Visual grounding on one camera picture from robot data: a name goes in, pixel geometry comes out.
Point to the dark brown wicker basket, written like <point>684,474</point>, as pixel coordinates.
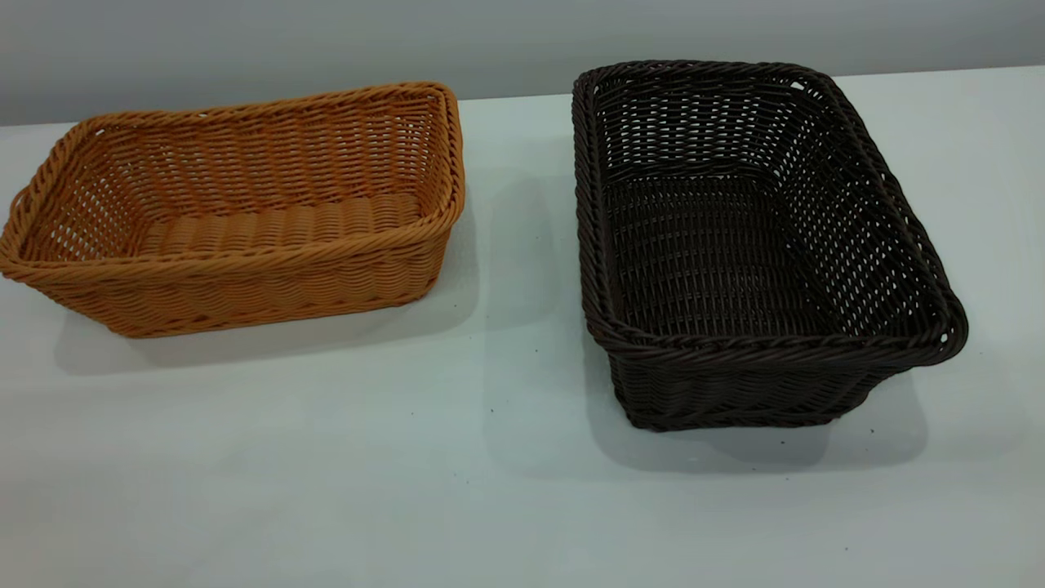
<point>735,384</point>

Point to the light brown wicker basket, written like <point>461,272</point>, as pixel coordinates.
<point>245,286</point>

